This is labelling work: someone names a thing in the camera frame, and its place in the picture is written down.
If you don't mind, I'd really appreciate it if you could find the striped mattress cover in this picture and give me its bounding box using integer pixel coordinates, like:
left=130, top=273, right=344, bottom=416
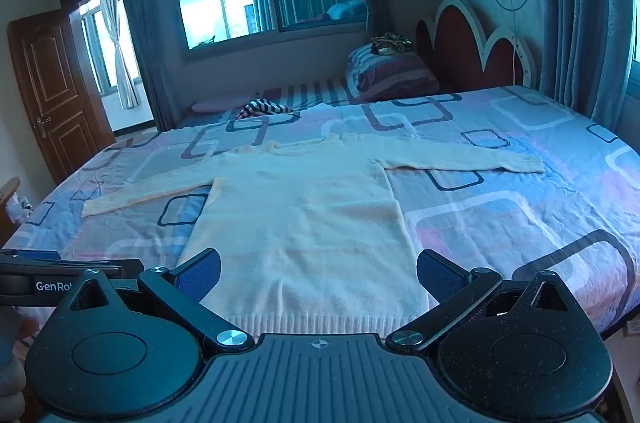
left=175, top=76, right=361, bottom=129

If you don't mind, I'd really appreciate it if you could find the patterned bed sheet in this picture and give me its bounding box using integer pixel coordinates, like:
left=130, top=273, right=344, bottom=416
left=10, top=86, right=640, bottom=339

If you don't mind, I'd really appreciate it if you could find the striped pillow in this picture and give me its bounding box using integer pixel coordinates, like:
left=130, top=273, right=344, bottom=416
left=347, top=43, right=441, bottom=101

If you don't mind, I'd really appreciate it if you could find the gold and black bag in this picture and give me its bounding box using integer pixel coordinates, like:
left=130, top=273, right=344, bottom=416
left=370, top=32, right=415, bottom=55

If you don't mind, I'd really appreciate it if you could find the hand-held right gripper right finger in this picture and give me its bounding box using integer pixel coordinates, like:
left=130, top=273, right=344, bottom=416
left=386, top=249, right=586, bottom=351

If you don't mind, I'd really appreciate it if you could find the black white striped cloth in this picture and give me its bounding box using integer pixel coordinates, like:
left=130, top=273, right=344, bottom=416
left=236, top=100, right=296, bottom=121

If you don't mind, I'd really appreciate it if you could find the person's left hand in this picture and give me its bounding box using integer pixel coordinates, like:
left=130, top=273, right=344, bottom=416
left=0, top=306, right=39, bottom=423

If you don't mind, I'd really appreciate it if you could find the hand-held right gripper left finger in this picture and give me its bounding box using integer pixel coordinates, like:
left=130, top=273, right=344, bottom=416
left=65, top=248, right=256, bottom=354

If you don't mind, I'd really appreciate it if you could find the brown wooden door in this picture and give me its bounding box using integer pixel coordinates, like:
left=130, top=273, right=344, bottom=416
left=7, top=9, right=116, bottom=184

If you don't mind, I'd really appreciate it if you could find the red and white headboard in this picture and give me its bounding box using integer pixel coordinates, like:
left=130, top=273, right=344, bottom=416
left=416, top=0, right=536, bottom=94

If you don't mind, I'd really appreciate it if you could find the cream knit sweater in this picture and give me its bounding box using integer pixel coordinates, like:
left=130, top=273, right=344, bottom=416
left=81, top=134, right=546, bottom=339

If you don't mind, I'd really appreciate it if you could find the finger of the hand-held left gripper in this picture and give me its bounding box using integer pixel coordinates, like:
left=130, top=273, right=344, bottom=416
left=0, top=249, right=146, bottom=281

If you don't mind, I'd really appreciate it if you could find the white sheer curtain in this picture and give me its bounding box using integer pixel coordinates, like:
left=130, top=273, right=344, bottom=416
left=102, top=0, right=142, bottom=109

